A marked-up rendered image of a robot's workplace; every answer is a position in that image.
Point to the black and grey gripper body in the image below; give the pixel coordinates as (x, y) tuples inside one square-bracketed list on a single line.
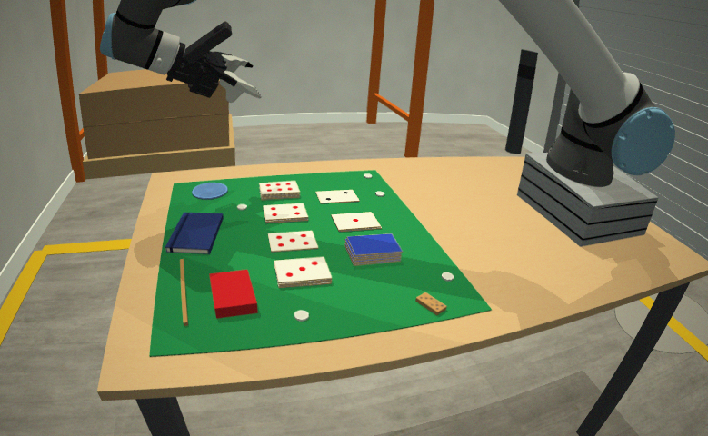
[(201, 80)]

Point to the blue flat disc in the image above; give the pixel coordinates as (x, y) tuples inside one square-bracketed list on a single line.
[(208, 191)]

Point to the red rectangular block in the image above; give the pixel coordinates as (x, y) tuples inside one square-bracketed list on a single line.
[(233, 294)]

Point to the green felt mat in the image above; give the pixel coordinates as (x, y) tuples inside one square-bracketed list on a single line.
[(362, 299)]

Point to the thin wooden stick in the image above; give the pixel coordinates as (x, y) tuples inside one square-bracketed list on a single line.
[(184, 308)]

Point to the white playing card with black pips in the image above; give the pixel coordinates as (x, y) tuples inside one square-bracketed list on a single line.
[(341, 196)]

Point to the dark blue notebook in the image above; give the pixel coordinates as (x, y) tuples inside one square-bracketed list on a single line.
[(195, 233)]

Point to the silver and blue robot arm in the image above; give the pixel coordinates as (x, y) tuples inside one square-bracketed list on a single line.
[(637, 139)]

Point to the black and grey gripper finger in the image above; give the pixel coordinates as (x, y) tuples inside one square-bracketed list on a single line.
[(234, 62), (233, 85)]

